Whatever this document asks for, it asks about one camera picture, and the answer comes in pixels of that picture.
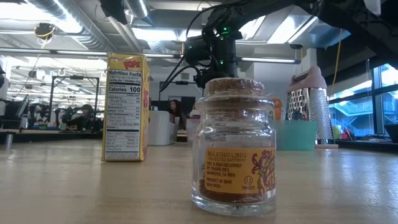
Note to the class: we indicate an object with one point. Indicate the grey ceiling air unit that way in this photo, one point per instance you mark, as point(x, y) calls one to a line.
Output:
point(311, 31)

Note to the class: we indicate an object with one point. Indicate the small green container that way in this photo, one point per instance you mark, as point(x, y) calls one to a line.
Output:
point(335, 132)

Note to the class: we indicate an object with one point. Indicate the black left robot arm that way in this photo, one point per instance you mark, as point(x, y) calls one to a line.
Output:
point(113, 9)

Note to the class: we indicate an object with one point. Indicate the teal plastic bin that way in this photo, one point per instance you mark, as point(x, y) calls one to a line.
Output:
point(295, 135)

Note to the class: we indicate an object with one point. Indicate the ceiling light bar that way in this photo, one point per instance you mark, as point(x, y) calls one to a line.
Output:
point(267, 60)

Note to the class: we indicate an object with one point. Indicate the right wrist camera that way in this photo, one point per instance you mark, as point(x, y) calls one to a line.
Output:
point(197, 49)

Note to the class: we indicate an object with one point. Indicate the cork-lid saffron jar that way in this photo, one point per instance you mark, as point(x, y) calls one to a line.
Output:
point(233, 174)

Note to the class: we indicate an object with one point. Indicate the shallow clear plastic bin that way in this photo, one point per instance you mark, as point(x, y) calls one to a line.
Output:
point(190, 133)

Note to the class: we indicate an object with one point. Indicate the black background stand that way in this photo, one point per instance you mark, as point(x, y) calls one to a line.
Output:
point(74, 77)

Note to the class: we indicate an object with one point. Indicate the black background frame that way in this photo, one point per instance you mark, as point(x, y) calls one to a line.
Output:
point(182, 82)

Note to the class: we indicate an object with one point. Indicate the silver ventilation duct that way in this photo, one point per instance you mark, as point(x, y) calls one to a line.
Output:
point(77, 28)

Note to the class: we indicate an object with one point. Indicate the deep clear plastic bin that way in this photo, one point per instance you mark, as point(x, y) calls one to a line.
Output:
point(160, 130)

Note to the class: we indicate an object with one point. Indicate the window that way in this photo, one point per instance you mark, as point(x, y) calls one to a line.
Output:
point(363, 105)

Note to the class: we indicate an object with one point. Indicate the person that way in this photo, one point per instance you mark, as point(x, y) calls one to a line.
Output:
point(175, 109)
point(84, 116)

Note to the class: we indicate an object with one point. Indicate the black ceiling device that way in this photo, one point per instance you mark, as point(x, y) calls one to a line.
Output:
point(44, 30)

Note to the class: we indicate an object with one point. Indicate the yellow Corn Pops box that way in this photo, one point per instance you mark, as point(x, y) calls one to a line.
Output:
point(124, 109)

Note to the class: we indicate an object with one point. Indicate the dark neighbouring table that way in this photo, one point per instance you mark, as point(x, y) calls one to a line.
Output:
point(367, 145)

